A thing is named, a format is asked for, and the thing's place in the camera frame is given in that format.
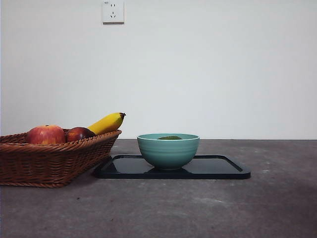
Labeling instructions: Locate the green avocado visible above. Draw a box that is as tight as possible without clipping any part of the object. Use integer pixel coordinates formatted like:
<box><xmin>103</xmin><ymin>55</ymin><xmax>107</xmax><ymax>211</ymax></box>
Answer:
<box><xmin>157</xmin><ymin>135</ymin><xmax>183</xmax><ymax>141</ymax></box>

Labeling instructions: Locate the teal ceramic bowl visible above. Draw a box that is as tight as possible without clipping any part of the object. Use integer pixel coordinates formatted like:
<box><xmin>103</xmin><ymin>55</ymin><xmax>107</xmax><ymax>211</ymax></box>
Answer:
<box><xmin>137</xmin><ymin>133</ymin><xmax>201</xmax><ymax>171</ymax></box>

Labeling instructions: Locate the yellow banana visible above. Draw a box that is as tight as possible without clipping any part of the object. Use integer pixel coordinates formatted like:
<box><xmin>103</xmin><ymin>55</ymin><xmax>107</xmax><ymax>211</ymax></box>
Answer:
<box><xmin>86</xmin><ymin>112</ymin><xmax>127</xmax><ymax>136</ymax></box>

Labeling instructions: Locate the black rectangular tray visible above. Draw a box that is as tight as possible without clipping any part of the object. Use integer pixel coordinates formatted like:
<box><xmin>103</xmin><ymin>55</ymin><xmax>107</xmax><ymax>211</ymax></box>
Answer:
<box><xmin>94</xmin><ymin>154</ymin><xmax>252</xmax><ymax>180</ymax></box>

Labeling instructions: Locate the dark red plum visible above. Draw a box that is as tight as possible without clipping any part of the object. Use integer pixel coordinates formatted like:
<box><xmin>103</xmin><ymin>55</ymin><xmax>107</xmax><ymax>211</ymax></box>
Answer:
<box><xmin>64</xmin><ymin>126</ymin><xmax>96</xmax><ymax>143</ymax></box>

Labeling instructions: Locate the red yellow apple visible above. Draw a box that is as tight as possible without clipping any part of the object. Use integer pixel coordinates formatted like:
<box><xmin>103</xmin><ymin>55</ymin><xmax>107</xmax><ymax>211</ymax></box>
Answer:
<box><xmin>26</xmin><ymin>124</ymin><xmax>67</xmax><ymax>145</ymax></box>

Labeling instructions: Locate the brown wicker basket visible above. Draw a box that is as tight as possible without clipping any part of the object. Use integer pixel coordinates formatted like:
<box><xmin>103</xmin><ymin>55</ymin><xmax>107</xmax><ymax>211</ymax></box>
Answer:
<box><xmin>0</xmin><ymin>128</ymin><xmax>122</xmax><ymax>188</ymax></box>

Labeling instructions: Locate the white wall socket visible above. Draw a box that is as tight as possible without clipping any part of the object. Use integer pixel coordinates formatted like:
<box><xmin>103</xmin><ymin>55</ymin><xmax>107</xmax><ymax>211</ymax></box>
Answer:
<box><xmin>102</xmin><ymin>0</ymin><xmax>125</xmax><ymax>25</ymax></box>

